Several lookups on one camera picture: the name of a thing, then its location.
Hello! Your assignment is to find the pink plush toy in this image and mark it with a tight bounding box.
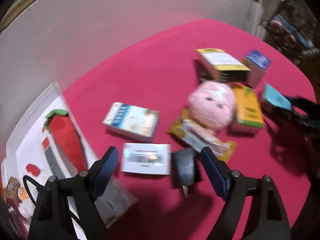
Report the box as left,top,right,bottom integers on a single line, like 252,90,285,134
187,80,237,130

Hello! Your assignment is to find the white box with label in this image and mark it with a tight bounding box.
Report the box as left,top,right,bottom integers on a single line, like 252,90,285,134
121,142,172,175

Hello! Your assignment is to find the white and blue box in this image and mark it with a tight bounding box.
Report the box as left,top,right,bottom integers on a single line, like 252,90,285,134
102,102,160,142

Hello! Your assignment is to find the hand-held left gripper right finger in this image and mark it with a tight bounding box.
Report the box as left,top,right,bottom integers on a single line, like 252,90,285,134
200,147,292,240

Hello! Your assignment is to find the white cardboard container box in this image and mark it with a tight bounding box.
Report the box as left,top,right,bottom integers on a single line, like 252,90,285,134
0,81,138,240

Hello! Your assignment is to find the dark blue white box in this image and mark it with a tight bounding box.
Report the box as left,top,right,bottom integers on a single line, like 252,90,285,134
242,49,272,88

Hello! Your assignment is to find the yellow box with green leaves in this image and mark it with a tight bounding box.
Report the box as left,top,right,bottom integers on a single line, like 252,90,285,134
230,84,265,133

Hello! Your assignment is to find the dark mesh netting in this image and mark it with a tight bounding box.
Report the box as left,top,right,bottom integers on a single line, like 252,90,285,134
265,0,320,63

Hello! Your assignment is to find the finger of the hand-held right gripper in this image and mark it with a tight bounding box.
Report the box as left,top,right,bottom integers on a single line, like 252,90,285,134
271,106,320,137
290,95,320,114

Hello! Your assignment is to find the brown orange toy figure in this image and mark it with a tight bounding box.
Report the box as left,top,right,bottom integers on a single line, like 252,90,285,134
2,177,28,202

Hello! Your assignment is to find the red strawberry plush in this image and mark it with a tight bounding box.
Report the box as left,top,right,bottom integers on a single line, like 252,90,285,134
42,109,89,170

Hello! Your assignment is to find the yellow snack packet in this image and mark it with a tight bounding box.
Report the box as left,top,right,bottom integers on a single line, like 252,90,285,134
167,109,237,163

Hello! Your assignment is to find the yellow black white box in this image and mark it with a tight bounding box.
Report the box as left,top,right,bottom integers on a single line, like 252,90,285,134
196,48,252,82

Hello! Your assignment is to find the white plush toy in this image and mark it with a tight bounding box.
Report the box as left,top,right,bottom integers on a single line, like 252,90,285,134
10,163,48,218

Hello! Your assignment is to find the white box with red mark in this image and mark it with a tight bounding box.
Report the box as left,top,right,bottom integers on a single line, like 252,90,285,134
41,136,73,179

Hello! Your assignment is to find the pink tablecloth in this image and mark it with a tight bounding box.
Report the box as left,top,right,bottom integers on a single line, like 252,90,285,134
61,19,317,240

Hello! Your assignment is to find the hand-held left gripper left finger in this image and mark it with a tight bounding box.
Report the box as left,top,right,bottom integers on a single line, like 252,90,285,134
28,146,119,240

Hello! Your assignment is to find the light blue box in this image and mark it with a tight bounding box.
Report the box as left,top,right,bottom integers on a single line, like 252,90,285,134
259,83,293,113

